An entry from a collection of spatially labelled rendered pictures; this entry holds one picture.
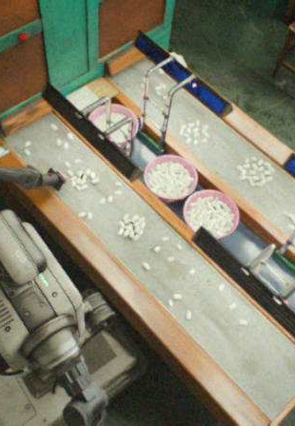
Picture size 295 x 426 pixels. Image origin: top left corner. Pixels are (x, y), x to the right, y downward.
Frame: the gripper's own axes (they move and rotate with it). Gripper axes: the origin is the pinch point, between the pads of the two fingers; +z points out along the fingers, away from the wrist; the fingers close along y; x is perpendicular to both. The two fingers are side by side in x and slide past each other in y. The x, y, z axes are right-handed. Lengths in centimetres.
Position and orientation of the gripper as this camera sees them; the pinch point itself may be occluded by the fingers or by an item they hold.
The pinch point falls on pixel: (67, 178)
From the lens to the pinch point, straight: 232.5
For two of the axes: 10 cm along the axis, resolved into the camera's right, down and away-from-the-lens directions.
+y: -6.7, -6.7, 3.0
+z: 5.1, -1.3, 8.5
